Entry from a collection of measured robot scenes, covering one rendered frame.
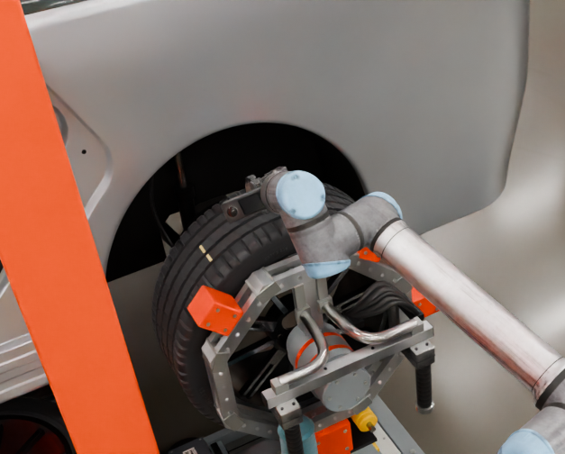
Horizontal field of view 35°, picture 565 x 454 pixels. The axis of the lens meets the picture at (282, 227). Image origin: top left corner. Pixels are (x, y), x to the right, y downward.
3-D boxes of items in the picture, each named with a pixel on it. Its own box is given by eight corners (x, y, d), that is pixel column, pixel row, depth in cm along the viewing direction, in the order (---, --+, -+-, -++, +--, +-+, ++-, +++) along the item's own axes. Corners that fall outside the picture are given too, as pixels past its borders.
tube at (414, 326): (380, 285, 217) (378, 250, 211) (424, 331, 203) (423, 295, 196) (316, 312, 212) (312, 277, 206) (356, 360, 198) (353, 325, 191)
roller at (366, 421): (332, 367, 266) (331, 353, 263) (383, 432, 244) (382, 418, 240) (314, 374, 264) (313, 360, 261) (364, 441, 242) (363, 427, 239)
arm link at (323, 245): (369, 258, 178) (345, 202, 176) (326, 285, 173) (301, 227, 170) (341, 258, 186) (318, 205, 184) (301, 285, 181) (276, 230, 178)
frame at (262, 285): (405, 372, 248) (396, 213, 216) (417, 387, 242) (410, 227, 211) (225, 453, 232) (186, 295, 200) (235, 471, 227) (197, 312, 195)
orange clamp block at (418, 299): (397, 306, 234) (427, 294, 237) (414, 323, 229) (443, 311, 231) (396, 286, 230) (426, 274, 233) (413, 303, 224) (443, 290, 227)
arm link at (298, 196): (294, 231, 170) (273, 183, 168) (277, 226, 182) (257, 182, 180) (336, 209, 172) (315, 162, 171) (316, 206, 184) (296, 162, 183)
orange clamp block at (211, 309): (232, 295, 207) (202, 284, 202) (245, 313, 202) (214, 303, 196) (215, 318, 209) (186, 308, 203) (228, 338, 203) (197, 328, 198)
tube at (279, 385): (308, 315, 212) (304, 281, 205) (348, 365, 197) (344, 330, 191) (241, 343, 207) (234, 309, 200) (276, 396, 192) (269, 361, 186)
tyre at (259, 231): (351, 136, 231) (115, 242, 216) (399, 177, 213) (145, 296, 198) (385, 316, 271) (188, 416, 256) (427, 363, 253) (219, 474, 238)
